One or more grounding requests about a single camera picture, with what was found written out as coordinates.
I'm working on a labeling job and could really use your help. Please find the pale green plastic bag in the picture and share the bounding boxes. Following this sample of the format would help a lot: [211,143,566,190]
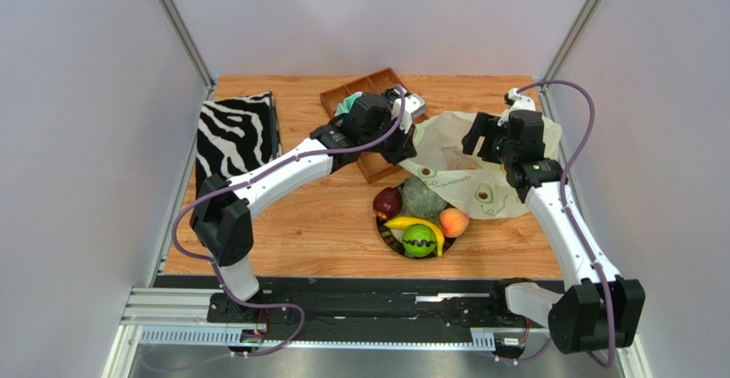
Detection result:
[400,111,529,219]

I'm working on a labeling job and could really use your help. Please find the black fruit plate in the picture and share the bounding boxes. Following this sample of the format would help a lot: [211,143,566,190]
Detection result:
[375,182,457,259]

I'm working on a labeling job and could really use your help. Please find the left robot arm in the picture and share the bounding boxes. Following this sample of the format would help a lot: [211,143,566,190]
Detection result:
[190,93,427,302]

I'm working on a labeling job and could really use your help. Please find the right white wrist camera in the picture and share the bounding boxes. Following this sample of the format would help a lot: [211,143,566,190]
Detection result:
[498,88,536,127]

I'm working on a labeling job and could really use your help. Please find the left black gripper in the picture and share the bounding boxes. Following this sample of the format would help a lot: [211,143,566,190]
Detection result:
[360,112,417,168]

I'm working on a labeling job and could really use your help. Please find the zebra pattern cloth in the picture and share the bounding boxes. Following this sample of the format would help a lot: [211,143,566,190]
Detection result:
[195,91,283,195]

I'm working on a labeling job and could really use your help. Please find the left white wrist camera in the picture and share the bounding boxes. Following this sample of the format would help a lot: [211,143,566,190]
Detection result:
[392,84,427,133]

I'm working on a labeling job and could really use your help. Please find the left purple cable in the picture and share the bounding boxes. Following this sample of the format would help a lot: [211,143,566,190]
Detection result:
[171,85,409,360]

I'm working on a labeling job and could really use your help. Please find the pink peach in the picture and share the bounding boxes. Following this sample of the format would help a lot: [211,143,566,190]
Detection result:
[438,207,470,238]

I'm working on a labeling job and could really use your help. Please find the yellow banana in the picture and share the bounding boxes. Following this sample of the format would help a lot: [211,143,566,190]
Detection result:
[385,216,446,256]

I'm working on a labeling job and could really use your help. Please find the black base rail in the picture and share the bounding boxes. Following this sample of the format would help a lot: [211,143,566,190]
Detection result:
[123,275,548,351]

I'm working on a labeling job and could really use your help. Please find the small green watermelon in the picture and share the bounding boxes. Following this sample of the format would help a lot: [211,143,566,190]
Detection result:
[402,225,437,258]

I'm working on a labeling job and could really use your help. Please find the dark red apple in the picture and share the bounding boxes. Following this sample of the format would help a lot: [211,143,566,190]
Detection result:
[372,187,403,221]

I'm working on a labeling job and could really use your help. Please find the teal white socks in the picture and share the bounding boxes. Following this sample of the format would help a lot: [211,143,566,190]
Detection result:
[334,92,362,117]

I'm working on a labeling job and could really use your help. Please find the dark blue patterned sock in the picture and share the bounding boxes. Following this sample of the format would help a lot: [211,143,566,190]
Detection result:
[382,87,400,105]

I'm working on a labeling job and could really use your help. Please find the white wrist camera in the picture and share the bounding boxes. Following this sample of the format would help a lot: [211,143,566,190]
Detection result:
[392,84,427,133]
[498,88,536,127]

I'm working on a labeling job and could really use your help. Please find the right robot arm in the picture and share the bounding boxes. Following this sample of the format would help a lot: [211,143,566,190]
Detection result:
[462,110,646,361]

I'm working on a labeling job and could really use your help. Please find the brown wooden divider tray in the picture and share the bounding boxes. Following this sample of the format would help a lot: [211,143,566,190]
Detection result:
[320,68,406,183]

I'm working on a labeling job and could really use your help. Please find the green cantaloupe melon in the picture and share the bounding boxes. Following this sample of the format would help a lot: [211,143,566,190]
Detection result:
[401,177,447,219]

